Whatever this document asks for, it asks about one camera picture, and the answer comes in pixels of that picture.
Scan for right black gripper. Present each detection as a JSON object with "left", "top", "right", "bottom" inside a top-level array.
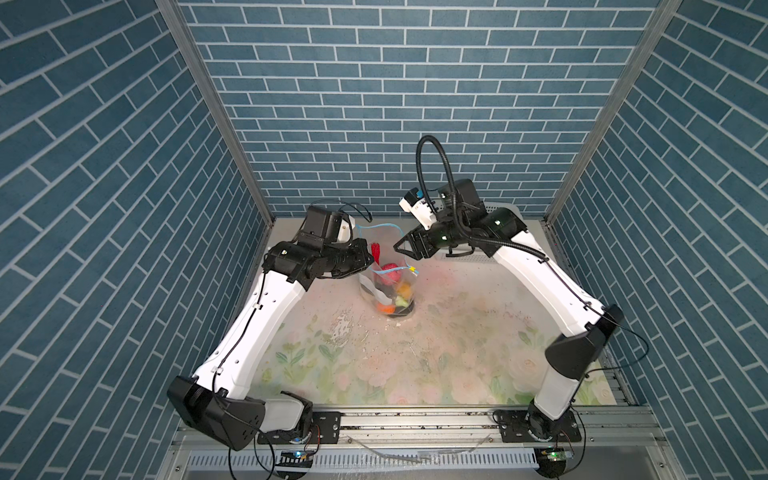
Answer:
[{"left": 391, "top": 217, "right": 467, "bottom": 259}]

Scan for yellow potato toy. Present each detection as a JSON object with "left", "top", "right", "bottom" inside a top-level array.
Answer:
[{"left": 396, "top": 281, "right": 413, "bottom": 301}]

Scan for clear zip top bag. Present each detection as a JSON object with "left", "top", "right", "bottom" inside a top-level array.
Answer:
[{"left": 355, "top": 222, "right": 419, "bottom": 319}]

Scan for orange crinkled food toy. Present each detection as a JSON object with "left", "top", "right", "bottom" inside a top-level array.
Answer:
[{"left": 377, "top": 303, "right": 397, "bottom": 315}]

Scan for red chili pepper toy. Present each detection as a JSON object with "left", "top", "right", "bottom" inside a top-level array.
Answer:
[{"left": 370, "top": 242, "right": 381, "bottom": 266}]

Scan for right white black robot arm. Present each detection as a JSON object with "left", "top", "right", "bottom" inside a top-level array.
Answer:
[{"left": 394, "top": 199, "right": 623, "bottom": 441}]

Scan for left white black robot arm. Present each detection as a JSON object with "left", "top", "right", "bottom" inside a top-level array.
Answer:
[{"left": 167, "top": 238, "right": 373, "bottom": 451}]

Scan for white plastic mesh basket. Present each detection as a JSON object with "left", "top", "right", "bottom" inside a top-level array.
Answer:
[{"left": 484, "top": 202, "right": 523, "bottom": 219}]

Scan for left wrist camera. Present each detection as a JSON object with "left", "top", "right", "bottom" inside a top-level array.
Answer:
[{"left": 296, "top": 205, "right": 355, "bottom": 249}]

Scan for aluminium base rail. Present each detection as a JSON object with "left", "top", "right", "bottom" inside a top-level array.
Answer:
[{"left": 158, "top": 405, "right": 683, "bottom": 479}]

